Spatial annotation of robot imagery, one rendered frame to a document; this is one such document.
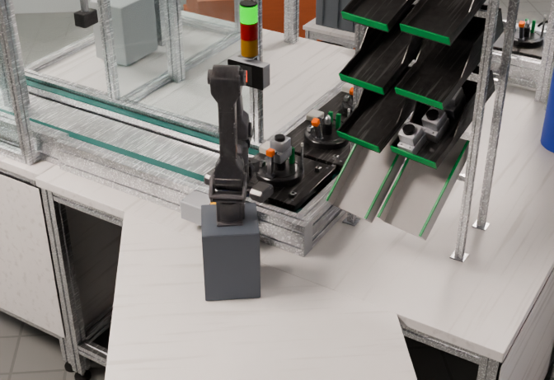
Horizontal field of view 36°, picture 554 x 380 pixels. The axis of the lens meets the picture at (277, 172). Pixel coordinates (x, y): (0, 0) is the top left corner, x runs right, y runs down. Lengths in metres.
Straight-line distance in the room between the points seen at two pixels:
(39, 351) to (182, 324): 1.36
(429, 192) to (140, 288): 0.78
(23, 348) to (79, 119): 0.97
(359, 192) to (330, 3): 2.22
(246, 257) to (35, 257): 1.11
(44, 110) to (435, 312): 1.55
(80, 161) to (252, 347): 0.94
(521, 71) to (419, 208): 1.23
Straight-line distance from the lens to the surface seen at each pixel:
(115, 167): 2.59
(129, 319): 2.15
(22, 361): 3.39
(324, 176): 2.44
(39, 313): 3.20
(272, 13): 5.40
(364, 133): 2.18
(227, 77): 1.92
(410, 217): 2.21
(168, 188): 2.48
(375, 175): 2.26
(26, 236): 2.99
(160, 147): 2.72
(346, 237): 2.39
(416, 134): 2.09
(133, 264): 2.32
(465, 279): 2.28
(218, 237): 2.05
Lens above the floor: 2.25
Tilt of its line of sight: 31 degrees down
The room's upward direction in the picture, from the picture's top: straight up
